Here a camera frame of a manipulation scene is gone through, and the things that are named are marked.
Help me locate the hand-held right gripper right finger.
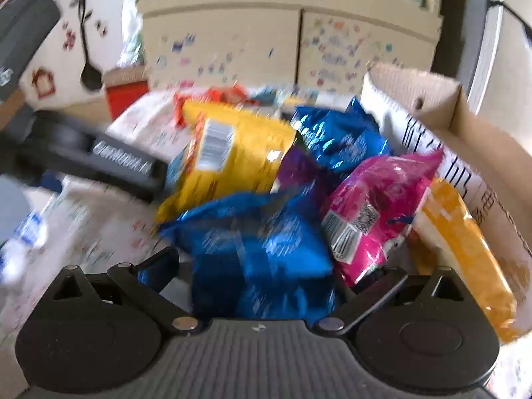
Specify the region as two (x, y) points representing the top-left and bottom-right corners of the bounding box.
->
(314, 265), (478, 336)

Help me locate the red cardboard box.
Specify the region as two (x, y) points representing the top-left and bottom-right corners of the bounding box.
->
(103, 68), (149, 119)

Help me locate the crinkled blue snack packet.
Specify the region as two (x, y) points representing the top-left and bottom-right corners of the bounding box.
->
(291, 97), (393, 175)

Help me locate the orange-yellow snack packet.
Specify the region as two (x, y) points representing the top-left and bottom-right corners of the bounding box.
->
(409, 178), (520, 343)

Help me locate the orange-red snack packet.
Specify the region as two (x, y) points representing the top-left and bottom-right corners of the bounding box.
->
(172, 84), (250, 127)

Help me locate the large yellow snack packet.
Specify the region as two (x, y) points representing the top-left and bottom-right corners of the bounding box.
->
(156, 99), (298, 227)

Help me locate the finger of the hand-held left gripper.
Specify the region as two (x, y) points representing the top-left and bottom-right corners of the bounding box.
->
(79, 131), (169, 200)

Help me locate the clear plastic bag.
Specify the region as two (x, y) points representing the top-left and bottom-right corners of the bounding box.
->
(118, 0), (146, 67)

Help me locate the light blue snack packet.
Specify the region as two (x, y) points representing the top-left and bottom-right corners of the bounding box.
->
(249, 86), (287, 106)

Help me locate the white refrigerator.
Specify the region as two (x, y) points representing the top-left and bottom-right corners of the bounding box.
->
(465, 0), (532, 121)

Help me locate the large blue snack packet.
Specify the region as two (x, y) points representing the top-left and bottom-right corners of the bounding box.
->
(137, 187), (339, 321)

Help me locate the purple snack packet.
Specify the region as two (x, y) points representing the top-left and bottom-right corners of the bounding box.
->
(272, 143), (333, 200)

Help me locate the pale blue cloth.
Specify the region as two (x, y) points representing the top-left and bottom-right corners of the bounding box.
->
(0, 175), (38, 250)

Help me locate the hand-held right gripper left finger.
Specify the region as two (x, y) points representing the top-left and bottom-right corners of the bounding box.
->
(50, 246), (202, 335)

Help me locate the pink snack packet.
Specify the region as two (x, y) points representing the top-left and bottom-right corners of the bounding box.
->
(322, 150), (445, 277)

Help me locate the cream cabinet with stickers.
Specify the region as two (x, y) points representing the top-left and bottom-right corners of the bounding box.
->
(135, 0), (445, 96)

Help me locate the floral tablecloth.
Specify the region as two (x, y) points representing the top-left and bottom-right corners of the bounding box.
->
(0, 87), (196, 383)

